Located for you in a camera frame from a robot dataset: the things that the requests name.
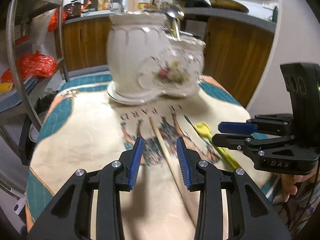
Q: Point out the person's hand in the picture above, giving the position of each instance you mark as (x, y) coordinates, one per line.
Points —
(288, 183)

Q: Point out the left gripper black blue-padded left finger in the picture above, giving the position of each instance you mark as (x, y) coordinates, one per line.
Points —
(68, 214)

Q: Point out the metal spoon in holder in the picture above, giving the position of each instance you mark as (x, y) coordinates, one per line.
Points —
(175, 14)

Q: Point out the wooden kitchen counter cabinet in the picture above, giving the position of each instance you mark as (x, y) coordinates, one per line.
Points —
(235, 55)

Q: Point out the yellow green plastic spoon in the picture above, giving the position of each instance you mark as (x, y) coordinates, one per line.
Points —
(204, 131)

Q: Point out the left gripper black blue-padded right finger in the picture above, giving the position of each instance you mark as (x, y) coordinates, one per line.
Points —
(249, 213)

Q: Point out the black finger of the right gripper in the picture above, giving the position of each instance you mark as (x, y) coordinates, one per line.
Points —
(240, 142)

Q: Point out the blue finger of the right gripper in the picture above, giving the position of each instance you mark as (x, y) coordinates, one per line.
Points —
(240, 127)

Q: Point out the white floral ceramic utensil holder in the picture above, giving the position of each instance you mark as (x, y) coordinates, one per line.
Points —
(142, 58)

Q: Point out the red plastic bag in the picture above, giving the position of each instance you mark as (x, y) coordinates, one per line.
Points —
(36, 65)

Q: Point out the quilted teal cream table mat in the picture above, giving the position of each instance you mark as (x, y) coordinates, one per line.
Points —
(85, 129)

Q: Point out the yellow object on shelf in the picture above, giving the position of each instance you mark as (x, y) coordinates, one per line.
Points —
(5, 87)

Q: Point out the wok pan on counter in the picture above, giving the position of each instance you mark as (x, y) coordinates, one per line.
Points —
(218, 4)

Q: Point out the white ceramic saucer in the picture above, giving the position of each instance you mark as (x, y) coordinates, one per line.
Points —
(143, 99)

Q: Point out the light wooden chopstick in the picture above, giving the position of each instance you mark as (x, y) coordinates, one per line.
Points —
(174, 167)

